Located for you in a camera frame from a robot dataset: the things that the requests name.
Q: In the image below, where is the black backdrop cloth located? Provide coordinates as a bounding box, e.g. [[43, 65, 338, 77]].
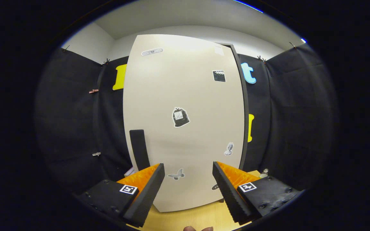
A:
[[34, 42, 338, 193]]

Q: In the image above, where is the black cabinet door handle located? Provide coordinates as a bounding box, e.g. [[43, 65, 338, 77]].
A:
[[129, 129, 151, 171]]

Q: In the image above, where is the long ceiling light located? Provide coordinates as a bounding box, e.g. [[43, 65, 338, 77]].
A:
[[233, 0, 264, 13]]

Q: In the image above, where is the beige shoe cabinet door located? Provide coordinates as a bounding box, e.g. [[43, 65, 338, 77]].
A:
[[123, 34, 245, 213]]

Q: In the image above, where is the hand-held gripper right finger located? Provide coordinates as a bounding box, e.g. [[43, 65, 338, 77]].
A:
[[212, 161, 303, 225]]

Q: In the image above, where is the dark grey shoe cabinet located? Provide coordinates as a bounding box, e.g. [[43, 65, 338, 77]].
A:
[[217, 43, 250, 203]]

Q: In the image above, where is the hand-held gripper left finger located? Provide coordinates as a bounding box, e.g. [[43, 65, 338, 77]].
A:
[[76, 163, 165, 227]]

